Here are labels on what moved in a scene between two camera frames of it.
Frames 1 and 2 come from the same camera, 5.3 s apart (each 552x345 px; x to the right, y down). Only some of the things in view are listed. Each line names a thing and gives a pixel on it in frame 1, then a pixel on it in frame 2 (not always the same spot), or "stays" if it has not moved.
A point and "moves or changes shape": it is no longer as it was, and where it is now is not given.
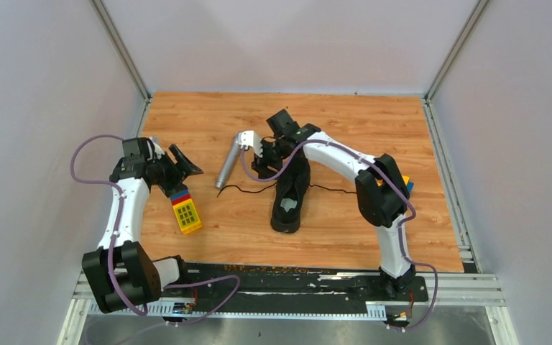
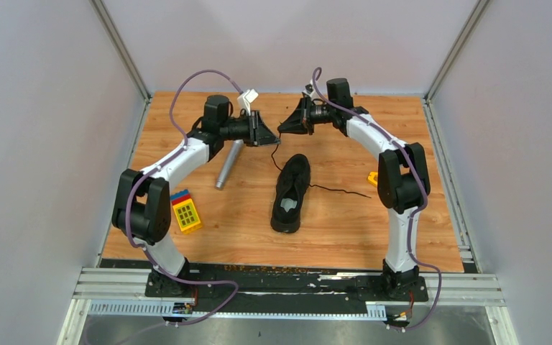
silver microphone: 229,162 stays
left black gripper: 180,171 -> 259,134
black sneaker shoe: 292,189 stays
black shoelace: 275,184 moves or changes shape
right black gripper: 261,164 -> 300,121
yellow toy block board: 187,214 stays
